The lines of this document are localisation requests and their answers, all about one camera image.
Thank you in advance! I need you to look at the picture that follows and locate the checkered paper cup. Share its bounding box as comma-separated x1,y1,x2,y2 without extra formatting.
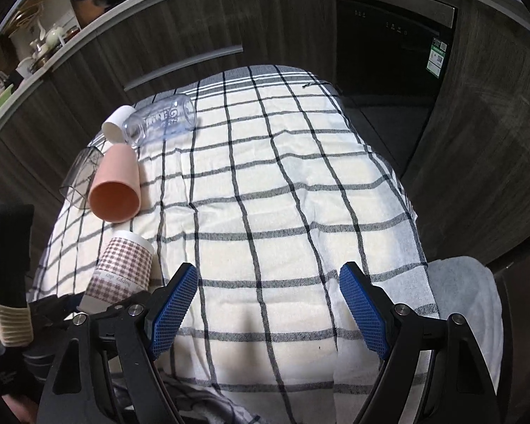
77,231,155,314

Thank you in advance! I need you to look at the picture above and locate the smoky square transparent cup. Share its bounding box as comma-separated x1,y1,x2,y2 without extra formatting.
60,147,103,210

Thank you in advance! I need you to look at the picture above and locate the pink plastic cup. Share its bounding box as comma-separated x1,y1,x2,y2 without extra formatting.
88,143,141,223

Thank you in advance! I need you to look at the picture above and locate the white cup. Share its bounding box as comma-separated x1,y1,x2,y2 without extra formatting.
101,104,136,143

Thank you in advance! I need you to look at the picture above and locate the grey striped towel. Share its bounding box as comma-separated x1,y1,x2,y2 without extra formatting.
110,369,266,424

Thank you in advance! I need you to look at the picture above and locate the white black plaid cloth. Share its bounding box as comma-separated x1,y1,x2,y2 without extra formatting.
28,63,441,424

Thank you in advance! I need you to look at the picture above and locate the clear plastic bottle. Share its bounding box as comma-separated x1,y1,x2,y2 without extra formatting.
122,94,197,147

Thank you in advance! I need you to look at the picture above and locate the white teapot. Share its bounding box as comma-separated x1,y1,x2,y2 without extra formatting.
45,26,66,50

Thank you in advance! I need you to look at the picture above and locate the wooden cutting board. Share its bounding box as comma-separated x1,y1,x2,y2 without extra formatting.
70,0,105,29

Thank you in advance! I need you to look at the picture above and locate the metal drawer handle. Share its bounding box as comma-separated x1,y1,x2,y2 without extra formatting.
123,44,244,92

